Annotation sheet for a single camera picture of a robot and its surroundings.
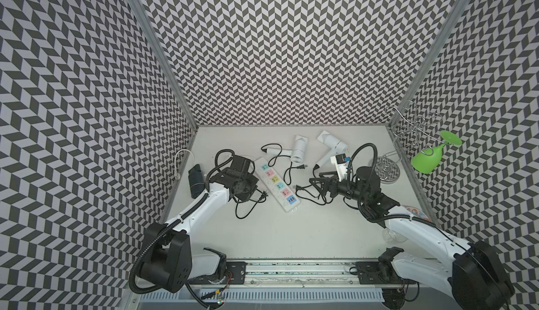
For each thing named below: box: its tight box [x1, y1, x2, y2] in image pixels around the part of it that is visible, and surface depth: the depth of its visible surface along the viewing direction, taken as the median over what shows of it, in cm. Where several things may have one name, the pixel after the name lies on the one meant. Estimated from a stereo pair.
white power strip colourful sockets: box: [254, 157, 301, 213], surface depth 93 cm
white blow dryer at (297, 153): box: [265, 134, 309, 165], surface depth 104 cm
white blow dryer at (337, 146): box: [313, 130, 349, 171], surface depth 110 cm
